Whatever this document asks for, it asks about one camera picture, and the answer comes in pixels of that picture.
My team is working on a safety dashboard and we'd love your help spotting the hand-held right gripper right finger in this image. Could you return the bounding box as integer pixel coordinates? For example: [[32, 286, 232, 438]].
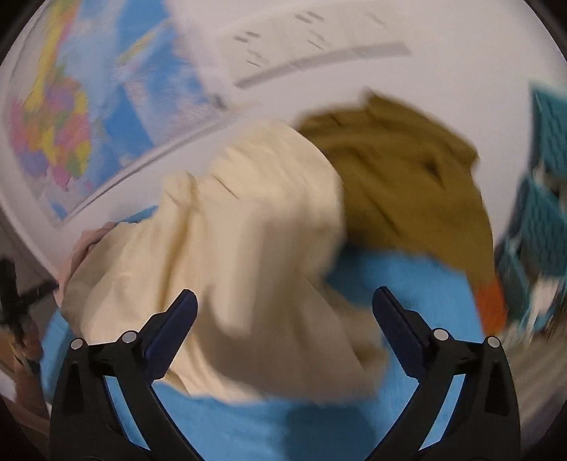
[[367, 286, 521, 461]]

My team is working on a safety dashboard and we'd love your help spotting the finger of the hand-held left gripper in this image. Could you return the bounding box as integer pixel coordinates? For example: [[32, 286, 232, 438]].
[[20, 281, 60, 307]]

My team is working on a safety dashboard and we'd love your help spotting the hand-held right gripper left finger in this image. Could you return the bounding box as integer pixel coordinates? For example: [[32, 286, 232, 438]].
[[49, 289, 200, 461]]

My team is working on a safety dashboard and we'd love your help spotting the cream large garment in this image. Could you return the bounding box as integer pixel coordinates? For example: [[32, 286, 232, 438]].
[[60, 120, 391, 404]]

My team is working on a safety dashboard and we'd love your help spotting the olive green garment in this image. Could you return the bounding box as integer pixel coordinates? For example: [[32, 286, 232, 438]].
[[296, 93, 497, 311]]

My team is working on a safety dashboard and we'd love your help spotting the blue floral bed sheet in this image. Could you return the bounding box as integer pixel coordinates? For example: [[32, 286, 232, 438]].
[[40, 204, 488, 461]]

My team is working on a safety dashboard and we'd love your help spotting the pink cloth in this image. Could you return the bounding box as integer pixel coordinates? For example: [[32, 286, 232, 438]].
[[57, 222, 117, 289]]

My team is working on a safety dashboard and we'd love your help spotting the orange cloth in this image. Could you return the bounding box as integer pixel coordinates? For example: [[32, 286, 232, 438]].
[[475, 280, 509, 334]]

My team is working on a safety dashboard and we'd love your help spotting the teal plastic basket rack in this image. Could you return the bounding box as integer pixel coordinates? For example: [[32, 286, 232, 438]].
[[494, 84, 567, 333]]

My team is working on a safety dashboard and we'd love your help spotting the colourful wall map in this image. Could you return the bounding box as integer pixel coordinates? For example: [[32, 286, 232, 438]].
[[0, 0, 231, 227]]

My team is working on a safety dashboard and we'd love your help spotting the white wall socket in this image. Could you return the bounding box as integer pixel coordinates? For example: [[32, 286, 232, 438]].
[[217, 24, 288, 87], [283, 9, 350, 67]]

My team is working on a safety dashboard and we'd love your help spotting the white wall switch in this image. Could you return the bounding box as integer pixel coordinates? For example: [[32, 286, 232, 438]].
[[346, 9, 410, 58]]

